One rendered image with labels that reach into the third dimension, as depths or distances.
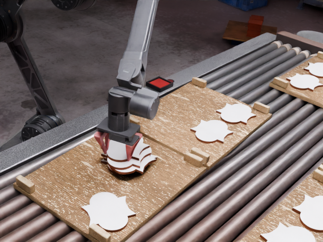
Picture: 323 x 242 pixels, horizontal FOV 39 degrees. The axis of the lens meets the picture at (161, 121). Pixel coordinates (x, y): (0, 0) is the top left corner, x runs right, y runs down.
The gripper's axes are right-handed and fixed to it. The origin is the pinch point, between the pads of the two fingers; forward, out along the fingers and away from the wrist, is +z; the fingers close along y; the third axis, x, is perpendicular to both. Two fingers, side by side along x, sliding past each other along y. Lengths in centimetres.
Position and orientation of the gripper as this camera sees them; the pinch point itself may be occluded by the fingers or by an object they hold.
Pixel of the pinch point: (117, 154)
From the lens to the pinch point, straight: 128.2
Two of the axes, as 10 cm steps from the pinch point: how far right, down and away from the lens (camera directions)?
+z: -0.8, 8.5, 5.1
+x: 3.7, -4.6, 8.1
